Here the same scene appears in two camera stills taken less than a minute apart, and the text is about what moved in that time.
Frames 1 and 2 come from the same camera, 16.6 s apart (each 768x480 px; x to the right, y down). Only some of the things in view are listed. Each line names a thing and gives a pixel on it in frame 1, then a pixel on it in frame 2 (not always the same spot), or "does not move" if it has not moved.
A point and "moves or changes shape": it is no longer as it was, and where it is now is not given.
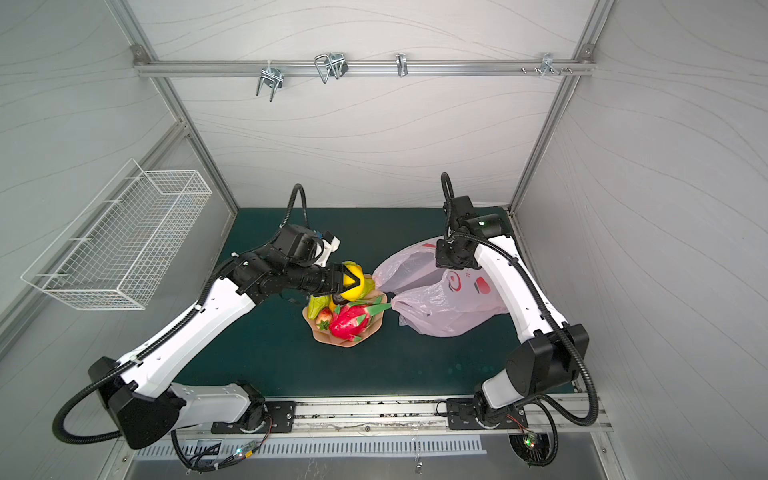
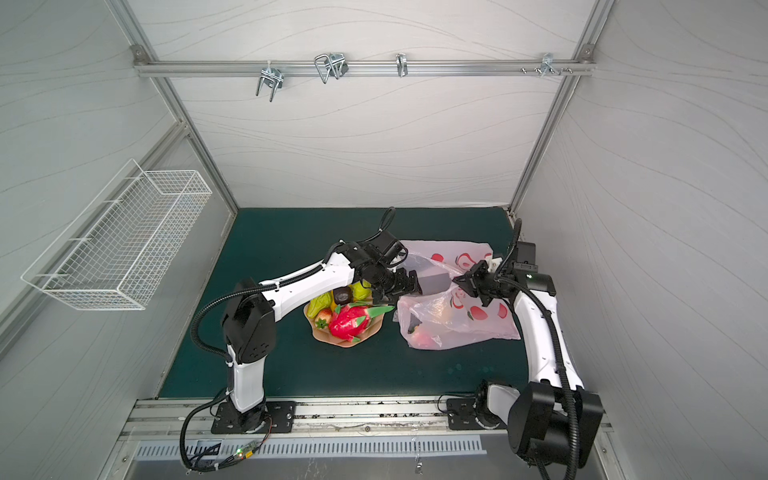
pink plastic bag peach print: x=435 y=301 moves or changes shape
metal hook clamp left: x=272 y=77 does not move
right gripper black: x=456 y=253 to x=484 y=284
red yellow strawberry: x=323 y=318 does not move
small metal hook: x=401 y=61 does not move
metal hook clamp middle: x=334 y=64 does not move
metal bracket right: x=547 y=65 does not move
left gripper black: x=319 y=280 to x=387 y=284
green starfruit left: x=316 y=303 does not move
